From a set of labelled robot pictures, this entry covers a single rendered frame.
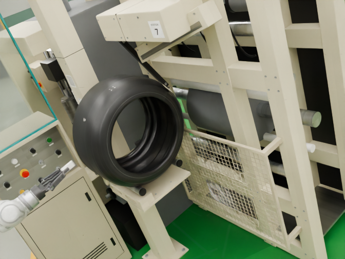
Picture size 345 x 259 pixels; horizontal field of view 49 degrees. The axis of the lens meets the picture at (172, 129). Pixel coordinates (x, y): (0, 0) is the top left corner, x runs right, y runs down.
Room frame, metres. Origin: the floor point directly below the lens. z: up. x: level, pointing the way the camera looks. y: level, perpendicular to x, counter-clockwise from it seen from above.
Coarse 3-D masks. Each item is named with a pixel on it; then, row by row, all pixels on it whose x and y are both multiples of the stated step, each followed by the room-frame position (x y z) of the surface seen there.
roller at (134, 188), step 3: (138, 186) 1.75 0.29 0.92; (132, 189) 1.76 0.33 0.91; (135, 189) 1.74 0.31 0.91; (138, 189) 1.72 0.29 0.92; (141, 189) 1.71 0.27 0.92; (144, 189) 1.72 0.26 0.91; (138, 192) 1.71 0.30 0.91; (141, 192) 1.70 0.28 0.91; (144, 192) 1.71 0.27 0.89; (141, 195) 1.70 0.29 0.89
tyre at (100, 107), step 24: (96, 96) 1.82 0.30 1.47; (120, 96) 1.75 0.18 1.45; (144, 96) 1.80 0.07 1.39; (168, 96) 1.88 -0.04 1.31; (96, 120) 1.70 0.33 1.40; (168, 120) 2.05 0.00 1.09; (96, 144) 1.66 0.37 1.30; (144, 144) 2.06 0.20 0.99; (168, 144) 1.97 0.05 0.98; (96, 168) 1.67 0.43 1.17; (120, 168) 1.66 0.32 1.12; (144, 168) 1.92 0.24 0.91
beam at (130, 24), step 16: (144, 0) 2.07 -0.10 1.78; (160, 0) 1.89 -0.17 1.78; (176, 0) 1.73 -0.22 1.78; (192, 0) 1.75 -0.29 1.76; (96, 16) 2.17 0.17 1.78; (112, 16) 2.01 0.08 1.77; (128, 16) 1.88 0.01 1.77; (144, 16) 1.76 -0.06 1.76; (160, 16) 1.66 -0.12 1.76; (176, 16) 1.69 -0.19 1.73; (112, 32) 2.07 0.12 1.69; (128, 32) 1.93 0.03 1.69; (144, 32) 1.80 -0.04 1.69; (176, 32) 1.68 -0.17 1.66
